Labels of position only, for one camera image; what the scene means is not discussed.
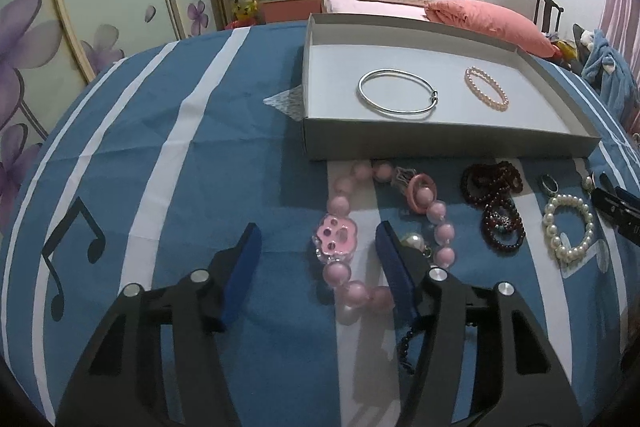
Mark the blue white striped blanket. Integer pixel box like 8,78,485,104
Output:
0,19,640,427

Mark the black silver ring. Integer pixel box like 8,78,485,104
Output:
539,174,564,196

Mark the silver bangle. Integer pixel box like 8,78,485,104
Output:
358,69,441,118

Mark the grey cardboard box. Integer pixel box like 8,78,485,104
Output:
299,13,603,162

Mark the dark wooden chair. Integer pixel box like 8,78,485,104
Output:
533,0,566,34

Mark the bed with pink sheet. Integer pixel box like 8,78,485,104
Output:
320,0,436,15

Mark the pink cream nightstand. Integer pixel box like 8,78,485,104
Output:
257,0,326,26

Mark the pink curtain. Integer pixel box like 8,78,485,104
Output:
597,0,640,75

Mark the pink bead necklace paw pendant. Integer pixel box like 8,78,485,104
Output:
312,159,458,326

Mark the folded pink quilt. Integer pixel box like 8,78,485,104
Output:
425,0,562,58

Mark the black bead bracelet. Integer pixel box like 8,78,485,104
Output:
398,324,426,375

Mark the white pearl bracelet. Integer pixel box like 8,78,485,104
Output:
543,194,596,264

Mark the dark red bead necklace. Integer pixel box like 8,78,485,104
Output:
461,161,527,254

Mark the large white pearl pendant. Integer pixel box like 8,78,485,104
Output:
404,232,434,259

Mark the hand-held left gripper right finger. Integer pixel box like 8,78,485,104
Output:
375,221,584,427

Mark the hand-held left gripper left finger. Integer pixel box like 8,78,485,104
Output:
55,223,263,427

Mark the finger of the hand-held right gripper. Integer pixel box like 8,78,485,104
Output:
591,185,640,249

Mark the pink pearl bracelet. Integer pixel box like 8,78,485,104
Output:
464,66,510,112

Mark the blue plush garment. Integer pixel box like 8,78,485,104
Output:
579,29,640,108

